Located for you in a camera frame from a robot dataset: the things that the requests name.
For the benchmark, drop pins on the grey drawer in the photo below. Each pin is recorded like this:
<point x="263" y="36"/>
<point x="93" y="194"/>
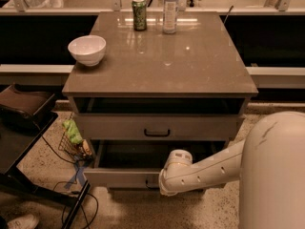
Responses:
<point x="211" y="127"/>
<point x="136" y="164"/>

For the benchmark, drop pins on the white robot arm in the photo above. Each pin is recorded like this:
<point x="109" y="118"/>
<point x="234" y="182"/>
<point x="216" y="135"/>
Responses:
<point x="269" y="165"/>

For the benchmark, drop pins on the grey drawer cabinet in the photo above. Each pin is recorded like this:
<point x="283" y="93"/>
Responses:
<point x="195" y="71"/>

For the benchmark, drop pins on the green plush toy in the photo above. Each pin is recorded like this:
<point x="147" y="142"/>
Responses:
<point x="72" y="131"/>

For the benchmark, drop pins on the white ceramic bowl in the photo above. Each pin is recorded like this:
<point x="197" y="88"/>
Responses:
<point x="88" y="50"/>

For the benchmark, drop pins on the blue tape cross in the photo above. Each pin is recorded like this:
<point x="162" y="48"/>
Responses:
<point x="78" y="177"/>

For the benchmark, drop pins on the green soda can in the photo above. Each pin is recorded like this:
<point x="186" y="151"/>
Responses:
<point x="139" y="15"/>

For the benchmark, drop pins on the clear plastic water bottle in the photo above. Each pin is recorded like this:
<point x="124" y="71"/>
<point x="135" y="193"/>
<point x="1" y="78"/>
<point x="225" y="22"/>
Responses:
<point x="170" y="10"/>

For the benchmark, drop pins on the black cart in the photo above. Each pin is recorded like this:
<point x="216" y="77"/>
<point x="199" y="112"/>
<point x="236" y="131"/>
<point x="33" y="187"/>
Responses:
<point x="24" y="117"/>

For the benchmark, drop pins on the white shoe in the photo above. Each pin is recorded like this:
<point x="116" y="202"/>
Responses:
<point x="28" y="221"/>

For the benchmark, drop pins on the wire basket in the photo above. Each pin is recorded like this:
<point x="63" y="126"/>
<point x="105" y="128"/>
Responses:
<point x="81" y="151"/>

